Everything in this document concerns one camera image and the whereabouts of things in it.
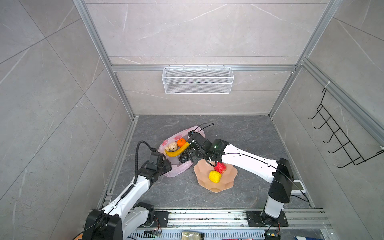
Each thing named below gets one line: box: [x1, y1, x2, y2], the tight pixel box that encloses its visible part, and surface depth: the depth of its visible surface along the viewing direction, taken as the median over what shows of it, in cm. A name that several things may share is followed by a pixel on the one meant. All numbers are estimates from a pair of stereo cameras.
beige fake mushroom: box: [167, 141, 178, 152], surface depth 97 cm
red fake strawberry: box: [214, 162, 227, 174], surface depth 87 cm
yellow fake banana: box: [165, 142, 190, 157], surface depth 97 cm
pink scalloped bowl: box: [193, 158, 238, 193], surface depth 85 cm
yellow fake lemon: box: [208, 170, 222, 184], surface depth 85 cm
